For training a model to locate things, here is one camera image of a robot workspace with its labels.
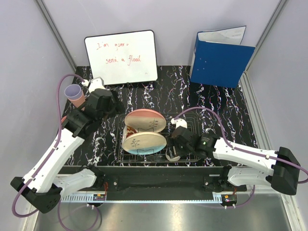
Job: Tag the red floral bowl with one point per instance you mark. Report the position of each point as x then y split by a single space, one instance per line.
128 131

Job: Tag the blue and beige plate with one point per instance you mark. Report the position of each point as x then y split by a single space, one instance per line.
144 143

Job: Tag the blue ring binder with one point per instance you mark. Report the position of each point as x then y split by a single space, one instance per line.
219 57

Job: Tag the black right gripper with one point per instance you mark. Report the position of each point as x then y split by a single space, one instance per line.
171 143

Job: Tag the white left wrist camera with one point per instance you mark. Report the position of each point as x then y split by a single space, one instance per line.
93 84

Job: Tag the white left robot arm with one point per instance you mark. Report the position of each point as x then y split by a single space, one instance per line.
40 186

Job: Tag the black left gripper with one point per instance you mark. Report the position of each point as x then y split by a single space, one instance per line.
118 106

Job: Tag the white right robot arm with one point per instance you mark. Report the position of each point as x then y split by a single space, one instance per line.
278 169

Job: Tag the pink and beige plate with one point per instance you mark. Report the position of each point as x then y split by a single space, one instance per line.
145 120

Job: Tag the whiteboard with red writing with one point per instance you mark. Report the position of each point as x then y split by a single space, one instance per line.
123 57

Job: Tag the lilac cup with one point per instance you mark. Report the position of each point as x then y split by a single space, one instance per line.
73 92

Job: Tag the grey cable duct rail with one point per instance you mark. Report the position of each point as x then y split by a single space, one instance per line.
84 198

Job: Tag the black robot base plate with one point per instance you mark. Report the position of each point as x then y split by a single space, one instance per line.
156 184

